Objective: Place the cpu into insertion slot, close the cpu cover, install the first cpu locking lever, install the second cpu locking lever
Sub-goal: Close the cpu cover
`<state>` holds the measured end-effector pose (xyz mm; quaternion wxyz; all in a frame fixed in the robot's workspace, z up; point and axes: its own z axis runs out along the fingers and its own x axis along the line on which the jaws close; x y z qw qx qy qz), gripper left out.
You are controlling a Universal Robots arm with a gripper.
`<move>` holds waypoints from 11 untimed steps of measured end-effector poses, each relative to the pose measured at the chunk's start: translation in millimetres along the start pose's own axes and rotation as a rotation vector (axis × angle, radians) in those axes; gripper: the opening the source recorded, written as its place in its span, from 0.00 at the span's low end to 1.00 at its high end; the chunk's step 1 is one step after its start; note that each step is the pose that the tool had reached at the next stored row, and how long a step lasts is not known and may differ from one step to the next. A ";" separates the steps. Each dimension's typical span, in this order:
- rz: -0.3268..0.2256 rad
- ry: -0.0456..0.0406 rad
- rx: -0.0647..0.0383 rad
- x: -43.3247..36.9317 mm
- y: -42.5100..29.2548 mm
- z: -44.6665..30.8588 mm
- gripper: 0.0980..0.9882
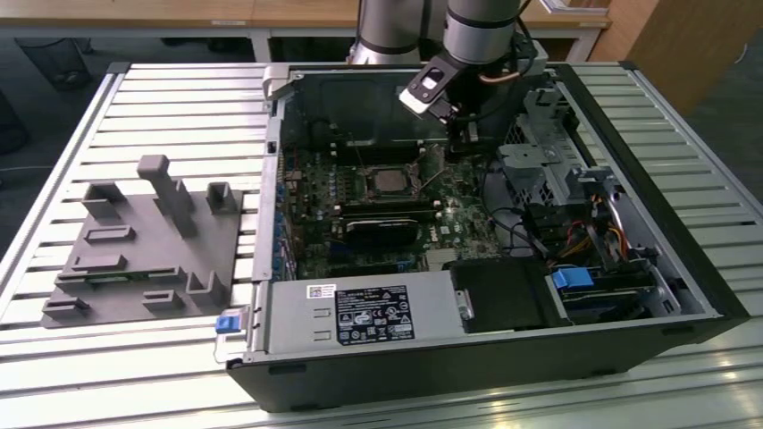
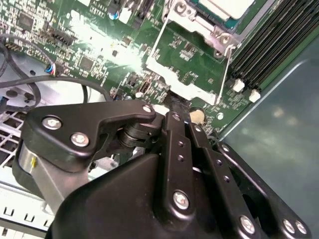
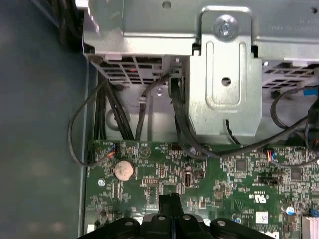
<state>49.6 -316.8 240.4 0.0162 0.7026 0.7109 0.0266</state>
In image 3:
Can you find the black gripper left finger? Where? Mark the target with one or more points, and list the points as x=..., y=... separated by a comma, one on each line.
x=154, y=229

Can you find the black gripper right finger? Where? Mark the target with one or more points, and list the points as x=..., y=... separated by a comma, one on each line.
x=189, y=229

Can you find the silver internal USB port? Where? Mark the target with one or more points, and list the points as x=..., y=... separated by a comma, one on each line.
x=188, y=179

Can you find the green motherboard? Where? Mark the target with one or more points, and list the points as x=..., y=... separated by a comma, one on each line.
x=224, y=179

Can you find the round coin cell battery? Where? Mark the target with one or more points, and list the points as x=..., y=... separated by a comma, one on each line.
x=123, y=170

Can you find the silver motherboard screw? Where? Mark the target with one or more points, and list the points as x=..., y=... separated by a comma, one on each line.
x=101, y=182

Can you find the white barcode board label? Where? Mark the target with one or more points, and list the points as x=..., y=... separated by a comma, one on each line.
x=261, y=217

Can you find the blue silver capacitor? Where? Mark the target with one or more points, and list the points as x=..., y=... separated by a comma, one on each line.
x=289, y=209

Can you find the silver perforated drive cage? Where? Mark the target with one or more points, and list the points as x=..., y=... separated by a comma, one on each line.
x=224, y=99

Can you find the black silver PC case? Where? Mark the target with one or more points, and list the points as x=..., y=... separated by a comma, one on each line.
x=37, y=124

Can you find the silver cage screw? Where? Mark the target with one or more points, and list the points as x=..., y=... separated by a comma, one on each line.
x=225, y=27

